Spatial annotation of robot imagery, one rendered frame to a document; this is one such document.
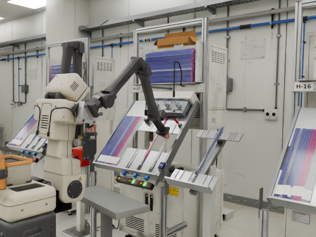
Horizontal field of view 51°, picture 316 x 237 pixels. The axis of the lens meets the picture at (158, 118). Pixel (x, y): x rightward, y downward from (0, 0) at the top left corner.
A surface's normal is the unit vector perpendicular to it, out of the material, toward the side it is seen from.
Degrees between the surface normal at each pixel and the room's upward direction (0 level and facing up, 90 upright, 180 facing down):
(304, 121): 44
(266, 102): 90
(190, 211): 90
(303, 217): 90
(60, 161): 82
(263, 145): 90
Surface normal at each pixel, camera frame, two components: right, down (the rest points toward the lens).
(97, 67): 0.78, 0.04
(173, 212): -0.62, 0.03
